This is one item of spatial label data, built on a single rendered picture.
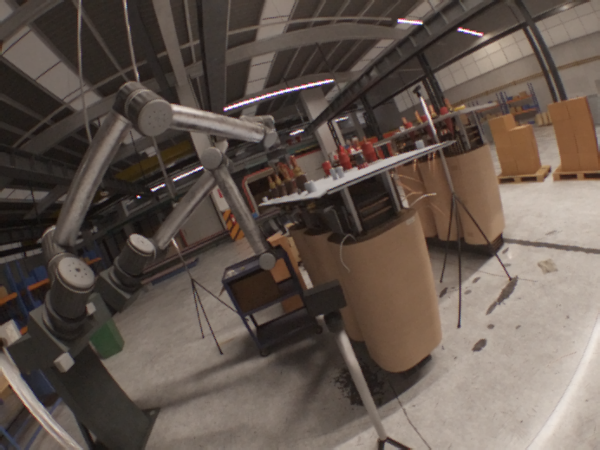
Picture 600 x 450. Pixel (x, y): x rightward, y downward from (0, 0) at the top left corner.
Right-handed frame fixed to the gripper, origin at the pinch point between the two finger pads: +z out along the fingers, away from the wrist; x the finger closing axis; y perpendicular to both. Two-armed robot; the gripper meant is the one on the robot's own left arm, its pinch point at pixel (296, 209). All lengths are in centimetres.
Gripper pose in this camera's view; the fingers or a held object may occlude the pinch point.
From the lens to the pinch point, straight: 165.6
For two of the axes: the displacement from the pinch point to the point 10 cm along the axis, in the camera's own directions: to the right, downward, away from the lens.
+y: -5.6, -8.2, -1.4
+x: 0.4, -1.9, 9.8
